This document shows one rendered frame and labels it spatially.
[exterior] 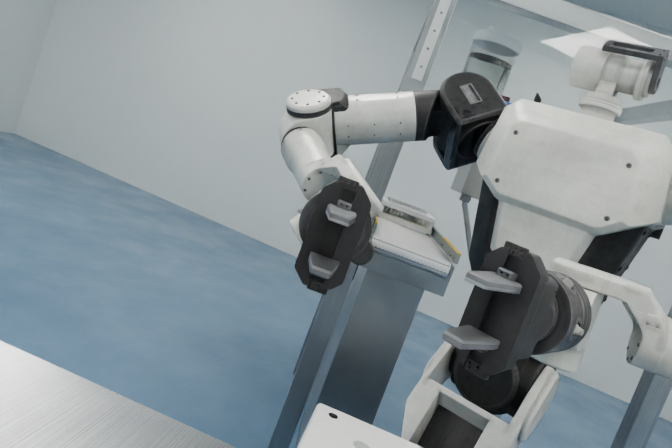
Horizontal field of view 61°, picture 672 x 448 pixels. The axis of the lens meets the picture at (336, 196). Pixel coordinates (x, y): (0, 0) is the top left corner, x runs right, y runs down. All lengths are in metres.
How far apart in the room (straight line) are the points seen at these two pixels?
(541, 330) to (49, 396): 0.44
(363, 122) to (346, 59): 4.48
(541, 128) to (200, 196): 5.17
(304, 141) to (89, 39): 6.07
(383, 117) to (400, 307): 1.03
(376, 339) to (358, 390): 0.18
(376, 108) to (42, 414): 0.70
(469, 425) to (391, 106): 0.53
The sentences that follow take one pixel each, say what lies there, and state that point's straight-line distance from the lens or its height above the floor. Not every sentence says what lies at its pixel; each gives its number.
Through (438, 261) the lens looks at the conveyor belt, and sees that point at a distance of 1.78.
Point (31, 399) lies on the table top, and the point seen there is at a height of 0.87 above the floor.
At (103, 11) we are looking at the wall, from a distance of 6.89.
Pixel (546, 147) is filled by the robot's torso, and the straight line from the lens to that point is 0.90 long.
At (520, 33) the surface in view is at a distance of 1.74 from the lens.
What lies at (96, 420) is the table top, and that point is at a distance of 0.54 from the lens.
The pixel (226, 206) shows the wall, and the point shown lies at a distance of 5.76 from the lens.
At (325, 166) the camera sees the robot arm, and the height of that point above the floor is 1.11.
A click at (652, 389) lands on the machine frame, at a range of 1.97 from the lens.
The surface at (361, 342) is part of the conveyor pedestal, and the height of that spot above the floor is 0.56.
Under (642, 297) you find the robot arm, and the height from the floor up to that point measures 1.10.
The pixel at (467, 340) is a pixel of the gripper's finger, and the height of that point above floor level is 1.03.
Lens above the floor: 1.15
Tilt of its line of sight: 5 degrees down
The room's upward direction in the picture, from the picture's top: 20 degrees clockwise
